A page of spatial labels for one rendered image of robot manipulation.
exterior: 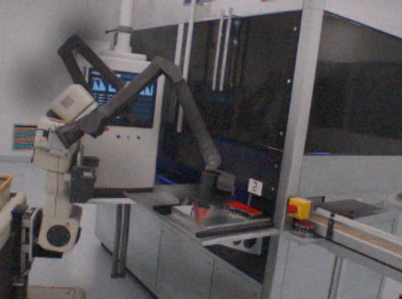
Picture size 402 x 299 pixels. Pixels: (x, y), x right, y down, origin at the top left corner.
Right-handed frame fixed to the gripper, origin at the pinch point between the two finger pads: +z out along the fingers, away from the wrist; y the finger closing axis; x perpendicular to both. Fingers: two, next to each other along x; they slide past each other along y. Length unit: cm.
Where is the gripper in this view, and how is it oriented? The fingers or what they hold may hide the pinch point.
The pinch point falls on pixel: (197, 221)
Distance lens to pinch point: 160.5
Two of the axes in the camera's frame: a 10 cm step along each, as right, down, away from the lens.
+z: -2.5, 9.7, 0.5
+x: -5.3, -1.8, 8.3
